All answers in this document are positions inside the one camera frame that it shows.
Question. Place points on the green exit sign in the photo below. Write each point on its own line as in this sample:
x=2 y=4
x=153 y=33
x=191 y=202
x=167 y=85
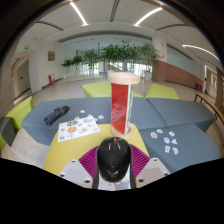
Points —
x=26 y=47

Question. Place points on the black computer mouse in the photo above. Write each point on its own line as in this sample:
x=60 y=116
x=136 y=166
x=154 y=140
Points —
x=114 y=158

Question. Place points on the ceiling strip lights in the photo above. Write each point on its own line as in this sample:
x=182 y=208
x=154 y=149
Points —
x=78 y=13

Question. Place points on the lime green upholstered seat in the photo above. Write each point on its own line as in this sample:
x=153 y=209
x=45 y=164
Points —
x=20 y=111

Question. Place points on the red panelled cylinder stand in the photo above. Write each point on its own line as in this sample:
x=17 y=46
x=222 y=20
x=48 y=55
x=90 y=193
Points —
x=120 y=106

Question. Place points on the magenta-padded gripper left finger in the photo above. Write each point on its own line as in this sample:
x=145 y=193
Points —
x=88 y=163

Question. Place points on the row of potted plants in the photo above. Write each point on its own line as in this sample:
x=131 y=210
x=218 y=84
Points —
x=113 y=55

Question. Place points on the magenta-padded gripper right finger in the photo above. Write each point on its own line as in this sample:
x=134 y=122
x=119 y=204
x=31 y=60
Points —
x=140 y=163

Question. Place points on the small dark grey ottoman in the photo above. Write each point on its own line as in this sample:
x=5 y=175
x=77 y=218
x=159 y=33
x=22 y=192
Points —
x=6 y=130

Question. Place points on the red fire extinguisher box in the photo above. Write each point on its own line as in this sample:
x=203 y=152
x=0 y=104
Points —
x=51 y=79

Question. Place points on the lime green upholstered bench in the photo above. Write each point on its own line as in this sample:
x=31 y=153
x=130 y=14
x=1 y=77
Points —
x=161 y=91
x=96 y=89

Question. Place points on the brass wall plaque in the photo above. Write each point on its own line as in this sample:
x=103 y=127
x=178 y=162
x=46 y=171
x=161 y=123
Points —
x=51 y=55

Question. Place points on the white sticker sheet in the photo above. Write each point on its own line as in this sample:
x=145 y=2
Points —
x=78 y=129

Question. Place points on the group of small stickers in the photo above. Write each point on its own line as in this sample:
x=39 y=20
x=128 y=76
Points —
x=153 y=135

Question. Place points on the grey door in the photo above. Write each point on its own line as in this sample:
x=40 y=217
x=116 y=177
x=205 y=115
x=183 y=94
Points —
x=23 y=77

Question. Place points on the long grey upholstered bench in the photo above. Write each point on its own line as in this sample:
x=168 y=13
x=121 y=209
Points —
x=36 y=123

